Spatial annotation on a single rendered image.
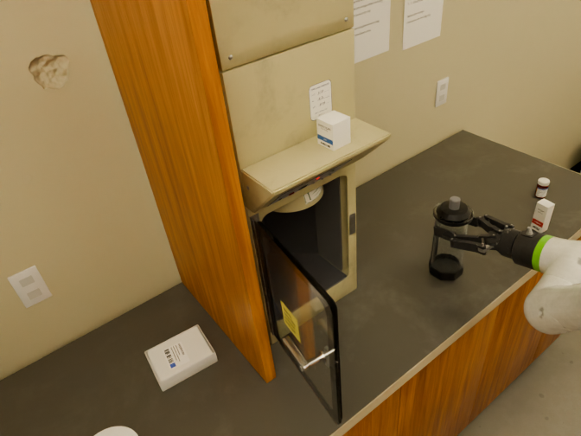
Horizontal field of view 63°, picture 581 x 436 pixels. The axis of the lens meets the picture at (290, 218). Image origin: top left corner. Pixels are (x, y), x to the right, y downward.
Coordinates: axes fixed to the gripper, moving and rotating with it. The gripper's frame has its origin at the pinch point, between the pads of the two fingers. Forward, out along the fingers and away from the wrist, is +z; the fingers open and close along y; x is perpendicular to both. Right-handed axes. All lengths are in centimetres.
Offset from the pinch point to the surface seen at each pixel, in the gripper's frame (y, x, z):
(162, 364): 84, 9, 28
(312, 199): 38.2, -23.5, 10.0
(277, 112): 47, -49, 2
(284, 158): 48, -40, 1
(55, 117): 80, -56, 45
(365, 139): 31.4, -38.5, -5.1
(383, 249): 6.5, 13.2, 23.8
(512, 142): -131, 33, 65
